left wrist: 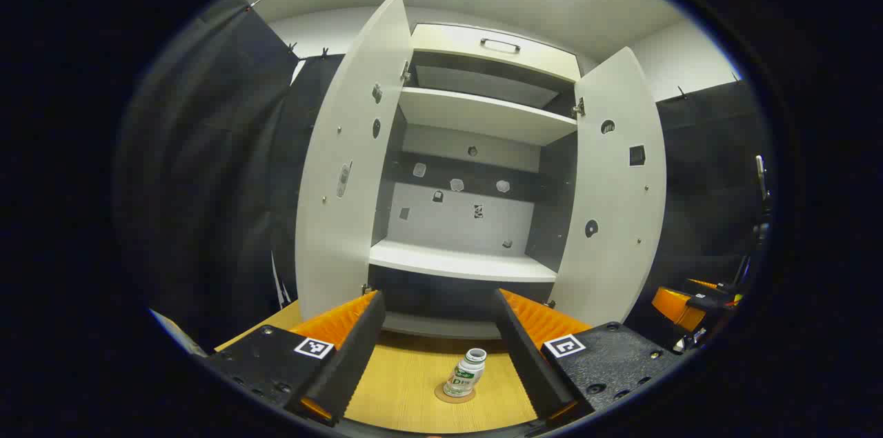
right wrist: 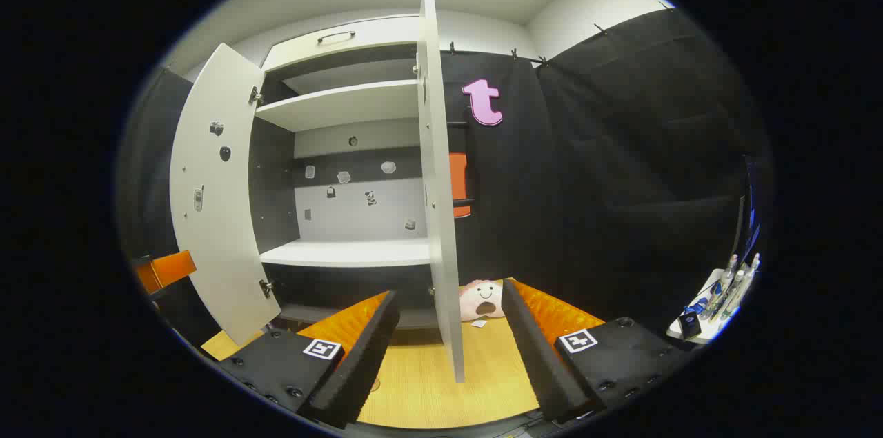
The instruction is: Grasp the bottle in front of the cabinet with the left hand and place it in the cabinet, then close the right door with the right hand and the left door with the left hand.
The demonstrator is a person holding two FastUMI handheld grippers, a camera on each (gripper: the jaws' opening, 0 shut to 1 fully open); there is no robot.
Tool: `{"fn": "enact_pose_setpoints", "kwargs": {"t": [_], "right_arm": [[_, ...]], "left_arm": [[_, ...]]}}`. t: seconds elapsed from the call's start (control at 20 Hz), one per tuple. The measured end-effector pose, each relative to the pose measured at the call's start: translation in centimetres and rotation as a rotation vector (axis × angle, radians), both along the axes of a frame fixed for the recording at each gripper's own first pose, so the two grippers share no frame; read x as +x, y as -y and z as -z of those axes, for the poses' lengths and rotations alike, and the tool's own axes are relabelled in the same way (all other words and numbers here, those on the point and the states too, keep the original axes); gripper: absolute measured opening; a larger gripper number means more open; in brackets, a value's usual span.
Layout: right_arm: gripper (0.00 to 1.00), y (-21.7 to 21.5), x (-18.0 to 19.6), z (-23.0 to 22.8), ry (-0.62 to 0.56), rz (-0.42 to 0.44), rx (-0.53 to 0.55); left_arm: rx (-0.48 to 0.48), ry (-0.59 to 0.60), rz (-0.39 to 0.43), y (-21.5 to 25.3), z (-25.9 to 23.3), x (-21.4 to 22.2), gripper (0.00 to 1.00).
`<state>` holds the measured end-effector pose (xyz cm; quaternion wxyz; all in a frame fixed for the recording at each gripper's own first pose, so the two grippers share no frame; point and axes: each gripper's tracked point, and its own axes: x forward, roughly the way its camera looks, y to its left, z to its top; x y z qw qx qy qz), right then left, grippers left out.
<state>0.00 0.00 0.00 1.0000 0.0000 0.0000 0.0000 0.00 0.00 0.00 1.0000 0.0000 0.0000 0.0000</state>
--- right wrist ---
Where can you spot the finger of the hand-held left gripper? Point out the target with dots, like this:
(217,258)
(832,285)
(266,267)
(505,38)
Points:
(169,271)

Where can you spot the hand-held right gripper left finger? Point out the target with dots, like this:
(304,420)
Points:
(365,362)

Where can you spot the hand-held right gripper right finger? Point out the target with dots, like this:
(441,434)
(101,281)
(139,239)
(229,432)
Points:
(538,362)

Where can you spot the white side table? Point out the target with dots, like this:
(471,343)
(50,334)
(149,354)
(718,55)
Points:
(690,327)

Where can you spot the white cabinet door phone sticker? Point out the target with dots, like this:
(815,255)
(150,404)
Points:
(221,231)

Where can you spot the pink smiling plush toy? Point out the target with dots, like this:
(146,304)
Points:
(483,300)

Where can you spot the small clear bottle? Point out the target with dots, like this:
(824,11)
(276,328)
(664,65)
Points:
(728,276)
(750,272)
(737,290)

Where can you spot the white upper cabinet door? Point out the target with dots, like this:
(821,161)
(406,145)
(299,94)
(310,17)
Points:
(372,34)

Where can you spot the white cabinet door cat sticker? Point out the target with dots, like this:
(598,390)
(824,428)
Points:
(438,217)

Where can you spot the small black device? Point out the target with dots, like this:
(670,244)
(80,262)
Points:
(690,326)

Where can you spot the white and grey cabinet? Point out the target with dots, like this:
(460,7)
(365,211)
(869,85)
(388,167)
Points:
(345,252)

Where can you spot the black backdrop cloth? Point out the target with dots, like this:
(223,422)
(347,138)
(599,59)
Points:
(586,183)

